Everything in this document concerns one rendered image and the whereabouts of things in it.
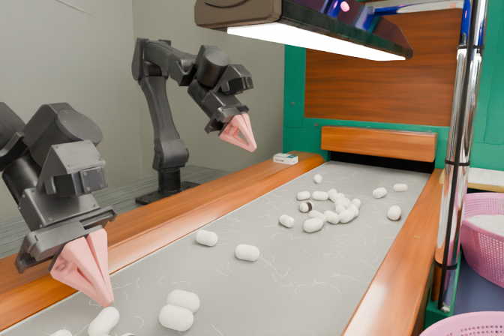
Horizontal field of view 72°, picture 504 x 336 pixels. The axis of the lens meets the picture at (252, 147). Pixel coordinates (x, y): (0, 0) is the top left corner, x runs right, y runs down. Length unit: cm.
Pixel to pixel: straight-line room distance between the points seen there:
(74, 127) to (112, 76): 239
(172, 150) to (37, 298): 56
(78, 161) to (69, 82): 226
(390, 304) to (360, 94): 75
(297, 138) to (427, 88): 40
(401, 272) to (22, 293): 44
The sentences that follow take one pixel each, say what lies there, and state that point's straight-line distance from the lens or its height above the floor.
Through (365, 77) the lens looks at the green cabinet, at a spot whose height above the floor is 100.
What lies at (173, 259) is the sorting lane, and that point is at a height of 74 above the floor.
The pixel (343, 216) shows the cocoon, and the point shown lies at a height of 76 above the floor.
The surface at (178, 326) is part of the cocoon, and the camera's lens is 40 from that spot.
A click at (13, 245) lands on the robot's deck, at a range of 86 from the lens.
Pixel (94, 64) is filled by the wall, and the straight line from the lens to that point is 276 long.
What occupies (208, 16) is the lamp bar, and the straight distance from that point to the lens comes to 31.
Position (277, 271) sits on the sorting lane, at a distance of 50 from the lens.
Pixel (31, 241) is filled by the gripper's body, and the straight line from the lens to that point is 43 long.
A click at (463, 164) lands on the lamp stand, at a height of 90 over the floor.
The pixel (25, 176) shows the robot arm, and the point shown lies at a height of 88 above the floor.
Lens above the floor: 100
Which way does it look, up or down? 11 degrees down
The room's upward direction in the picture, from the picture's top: straight up
